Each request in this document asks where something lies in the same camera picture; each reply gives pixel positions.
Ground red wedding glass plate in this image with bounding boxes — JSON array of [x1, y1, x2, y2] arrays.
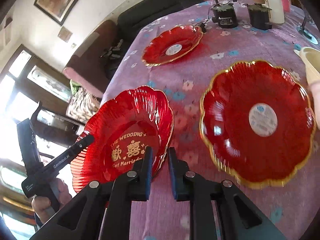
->
[[71, 86, 174, 192]]

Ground large red gold-rimmed plate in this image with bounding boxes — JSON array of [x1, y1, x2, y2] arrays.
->
[[199, 60, 317, 189]]

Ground small red gold-rimmed plate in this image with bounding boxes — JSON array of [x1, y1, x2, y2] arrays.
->
[[142, 25, 204, 67]]

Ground beige patterned bowl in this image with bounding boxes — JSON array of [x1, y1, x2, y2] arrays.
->
[[293, 47, 319, 85]]

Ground person's left hand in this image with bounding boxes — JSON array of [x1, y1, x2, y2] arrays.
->
[[31, 178, 72, 224]]

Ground person's right hand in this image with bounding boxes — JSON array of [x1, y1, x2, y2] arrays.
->
[[309, 81, 320, 129]]

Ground dark sofa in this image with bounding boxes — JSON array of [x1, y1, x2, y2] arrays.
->
[[63, 0, 201, 98]]

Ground black box device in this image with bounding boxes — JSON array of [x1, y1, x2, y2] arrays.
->
[[246, 3, 272, 30]]

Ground black phone stand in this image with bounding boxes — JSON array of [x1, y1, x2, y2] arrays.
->
[[297, 16, 318, 45]]

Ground white plastic jar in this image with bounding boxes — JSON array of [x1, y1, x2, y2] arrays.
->
[[264, 0, 285, 24]]

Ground black motor with cable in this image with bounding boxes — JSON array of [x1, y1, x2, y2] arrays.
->
[[207, 0, 238, 29]]

